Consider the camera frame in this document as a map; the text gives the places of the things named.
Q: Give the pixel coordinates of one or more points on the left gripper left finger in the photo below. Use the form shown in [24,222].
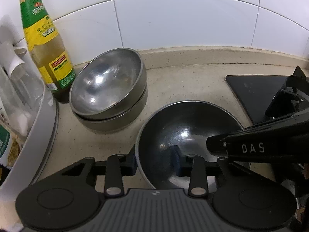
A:
[117,167]

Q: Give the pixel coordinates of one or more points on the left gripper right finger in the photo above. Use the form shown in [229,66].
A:
[194,167]

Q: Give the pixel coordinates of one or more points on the small steel bowl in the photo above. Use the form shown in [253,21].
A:
[175,131]

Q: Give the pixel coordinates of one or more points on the large steel bowl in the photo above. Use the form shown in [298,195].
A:
[108,85]

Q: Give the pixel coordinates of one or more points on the black gas stove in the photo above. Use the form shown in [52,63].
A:
[269,97]

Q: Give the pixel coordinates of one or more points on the white two-tier turntable rack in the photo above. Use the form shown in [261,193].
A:
[39,139]

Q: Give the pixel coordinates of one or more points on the purple neck fish sauce bottle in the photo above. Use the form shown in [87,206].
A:
[11,140]

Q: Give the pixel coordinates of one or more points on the green yellow oil bottle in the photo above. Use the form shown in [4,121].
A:
[47,49]

